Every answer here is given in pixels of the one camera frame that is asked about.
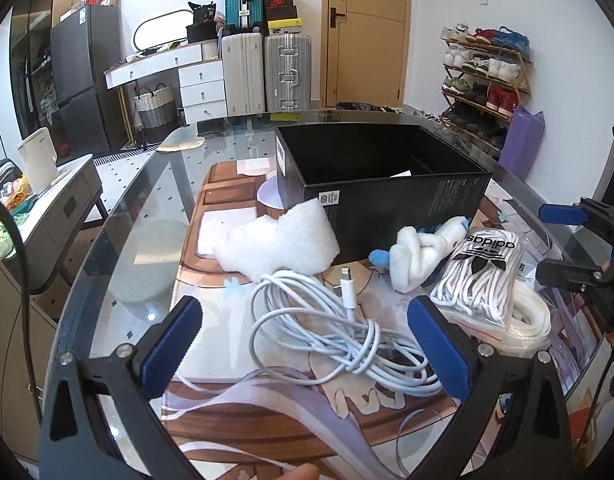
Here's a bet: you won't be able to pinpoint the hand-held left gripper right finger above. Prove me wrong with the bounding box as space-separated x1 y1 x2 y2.
406 295 580 480

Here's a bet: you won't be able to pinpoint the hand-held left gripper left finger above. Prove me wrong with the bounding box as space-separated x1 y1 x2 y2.
37 295 204 480

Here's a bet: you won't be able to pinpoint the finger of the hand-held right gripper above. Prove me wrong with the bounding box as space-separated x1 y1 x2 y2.
536 256 614 331
538 198 614 263

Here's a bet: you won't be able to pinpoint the white printed packet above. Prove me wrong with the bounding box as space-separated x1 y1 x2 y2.
514 255 542 286

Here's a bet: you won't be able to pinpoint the bagged coil of laces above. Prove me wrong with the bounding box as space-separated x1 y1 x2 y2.
457 285 552 356

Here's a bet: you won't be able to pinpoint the printed bag of white shoelaces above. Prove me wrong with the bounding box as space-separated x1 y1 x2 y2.
429 227 528 333

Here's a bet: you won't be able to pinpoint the white and blue plush toy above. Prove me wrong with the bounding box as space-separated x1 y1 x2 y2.
369 216 472 293

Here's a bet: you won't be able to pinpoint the white charging cable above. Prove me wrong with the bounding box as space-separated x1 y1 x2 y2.
249 265 445 403

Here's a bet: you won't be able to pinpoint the black cardboard box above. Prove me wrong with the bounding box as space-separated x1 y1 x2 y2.
275 124 492 267

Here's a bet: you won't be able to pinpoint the white foam piece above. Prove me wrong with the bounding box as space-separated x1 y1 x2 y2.
212 199 341 281

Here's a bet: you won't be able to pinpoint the person's left hand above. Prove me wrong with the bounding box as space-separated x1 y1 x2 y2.
274 462 319 480

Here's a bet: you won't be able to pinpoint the purple bag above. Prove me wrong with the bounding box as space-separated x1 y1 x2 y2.
498 105 545 181

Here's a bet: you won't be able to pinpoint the wooden shoe rack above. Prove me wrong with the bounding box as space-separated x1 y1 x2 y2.
439 25 534 151

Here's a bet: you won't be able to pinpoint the printed desk mat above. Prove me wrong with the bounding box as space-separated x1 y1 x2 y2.
159 157 608 480

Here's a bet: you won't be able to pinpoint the wooden cabinet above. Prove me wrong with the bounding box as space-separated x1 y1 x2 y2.
0 245 59 461

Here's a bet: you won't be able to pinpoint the rows of sneakers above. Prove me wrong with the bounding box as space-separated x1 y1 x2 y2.
441 24 532 148

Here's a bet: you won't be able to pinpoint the grey side table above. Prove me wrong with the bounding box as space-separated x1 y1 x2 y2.
0 155 104 293

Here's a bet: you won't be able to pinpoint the scattered slippers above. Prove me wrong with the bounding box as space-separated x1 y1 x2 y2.
382 104 440 120

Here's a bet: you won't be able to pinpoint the pile of colourful clothes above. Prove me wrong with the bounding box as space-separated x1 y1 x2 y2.
0 160 33 261

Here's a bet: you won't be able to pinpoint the white kettle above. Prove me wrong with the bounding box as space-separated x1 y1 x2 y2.
17 127 58 193

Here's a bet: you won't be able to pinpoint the woven basket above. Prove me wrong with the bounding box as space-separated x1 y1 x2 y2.
134 85 179 131

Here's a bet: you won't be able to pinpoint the wooden door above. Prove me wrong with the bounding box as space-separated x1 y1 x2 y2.
327 0 412 108

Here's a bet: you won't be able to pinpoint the white dresser with drawers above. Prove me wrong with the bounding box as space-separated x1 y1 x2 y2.
104 40 225 126

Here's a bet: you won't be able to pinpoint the white suitcase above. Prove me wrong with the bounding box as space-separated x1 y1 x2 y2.
222 32 264 116

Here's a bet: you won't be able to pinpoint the black fridge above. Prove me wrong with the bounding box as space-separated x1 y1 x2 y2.
50 4 130 156

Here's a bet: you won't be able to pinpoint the silver suitcase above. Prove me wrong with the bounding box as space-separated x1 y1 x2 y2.
264 34 313 111

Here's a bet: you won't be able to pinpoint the oval mirror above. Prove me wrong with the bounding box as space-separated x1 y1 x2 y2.
133 8 200 53

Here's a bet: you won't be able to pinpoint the dark glass wardrobe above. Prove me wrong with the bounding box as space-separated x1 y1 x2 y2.
10 0 63 141

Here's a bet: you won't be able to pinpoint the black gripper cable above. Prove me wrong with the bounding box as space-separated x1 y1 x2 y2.
0 192 40 411

